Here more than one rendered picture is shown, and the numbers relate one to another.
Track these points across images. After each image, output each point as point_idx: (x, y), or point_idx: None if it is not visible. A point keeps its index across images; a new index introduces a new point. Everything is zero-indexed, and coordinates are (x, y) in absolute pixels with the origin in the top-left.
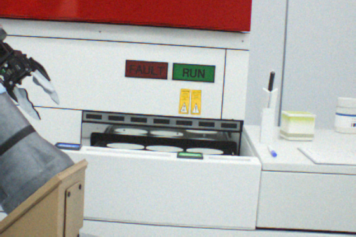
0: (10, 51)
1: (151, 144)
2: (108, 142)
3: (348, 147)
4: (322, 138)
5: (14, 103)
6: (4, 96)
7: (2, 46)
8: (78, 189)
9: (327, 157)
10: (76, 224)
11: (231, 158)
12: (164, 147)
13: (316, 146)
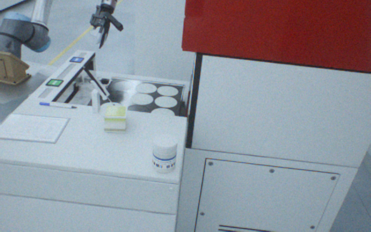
0: (104, 15)
1: (179, 99)
2: (177, 87)
3: (76, 145)
4: (123, 141)
5: (8, 24)
6: (6, 20)
7: (97, 11)
8: (0, 60)
9: (28, 122)
10: (2, 72)
11: (49, 93)
12: (172, 102)
13: (80, 129)
